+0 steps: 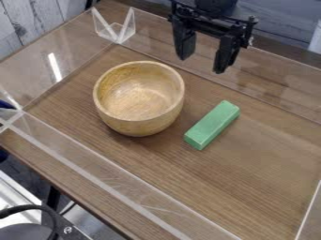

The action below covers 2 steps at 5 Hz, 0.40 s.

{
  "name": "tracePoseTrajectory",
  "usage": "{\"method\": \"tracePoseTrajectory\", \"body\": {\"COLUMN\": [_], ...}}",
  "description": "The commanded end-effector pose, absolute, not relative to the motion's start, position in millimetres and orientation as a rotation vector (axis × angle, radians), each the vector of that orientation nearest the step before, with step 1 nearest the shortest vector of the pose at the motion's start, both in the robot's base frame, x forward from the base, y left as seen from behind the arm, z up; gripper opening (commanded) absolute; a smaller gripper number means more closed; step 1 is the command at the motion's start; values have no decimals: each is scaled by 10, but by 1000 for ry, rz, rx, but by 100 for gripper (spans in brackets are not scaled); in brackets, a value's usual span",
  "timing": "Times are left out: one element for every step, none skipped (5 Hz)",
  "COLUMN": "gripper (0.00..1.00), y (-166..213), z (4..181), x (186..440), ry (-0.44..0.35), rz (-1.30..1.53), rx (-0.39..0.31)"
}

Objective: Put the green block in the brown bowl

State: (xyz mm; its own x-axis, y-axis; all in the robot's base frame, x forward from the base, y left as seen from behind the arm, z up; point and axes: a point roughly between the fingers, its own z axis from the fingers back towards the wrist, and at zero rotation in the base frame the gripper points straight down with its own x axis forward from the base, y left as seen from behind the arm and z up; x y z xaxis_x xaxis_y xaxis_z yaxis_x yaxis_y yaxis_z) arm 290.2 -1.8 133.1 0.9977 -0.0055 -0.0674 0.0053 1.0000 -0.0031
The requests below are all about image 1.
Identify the black metal table leg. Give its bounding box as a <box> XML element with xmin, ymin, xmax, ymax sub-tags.
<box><xmin>46</xmin><ymin>187</ymin><xmax>61</xmax><ymax>210</ymax></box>

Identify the clear acrylic tray enclosure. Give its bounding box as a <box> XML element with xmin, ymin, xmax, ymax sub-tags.
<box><xmin>0</xmin><ymin>2</ymin><xmax>321</xmax><ymax>240</ymax></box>

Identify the blue object at left edge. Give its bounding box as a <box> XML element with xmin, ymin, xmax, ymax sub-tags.
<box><xmin>0</xmin><ymin>98</ymin><xmax>16</xmax><ymax>163</ymax></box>

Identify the white object at right edge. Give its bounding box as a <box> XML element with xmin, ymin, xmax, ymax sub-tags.
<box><xmin>309</xmin><ymin>19</ymin><xmax>321</xmax><ymax>54</ymax></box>

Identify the green rectangular block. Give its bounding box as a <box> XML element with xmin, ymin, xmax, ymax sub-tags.
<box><xmin>183</xmin><ymin>100</ymin><xmax>240</xmax><ymax>150</ymax></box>

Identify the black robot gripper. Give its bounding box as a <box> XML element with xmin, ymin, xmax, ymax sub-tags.
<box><xmin>168</xmin><ymin>0</ymin><xmax>258</xmax><ymax>74</ymax></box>

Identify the black cable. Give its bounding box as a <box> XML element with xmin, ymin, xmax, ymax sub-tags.
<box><xmin>0</xmin><ymin>203</ymin><xmax>61</xmax><ymax>240</ymax></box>

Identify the brown wooden bowl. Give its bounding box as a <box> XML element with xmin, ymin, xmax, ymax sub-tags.
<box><xmin>92</xmin><ymin>61</ymin><xmax>185</xmax><ymax>137</ymax></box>

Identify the black metal bracket with bolt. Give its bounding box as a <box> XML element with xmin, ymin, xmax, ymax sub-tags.
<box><xmin>42</xmin><ymin>212</ymin><xmax>92</xmax><ymax>240</ymax></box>

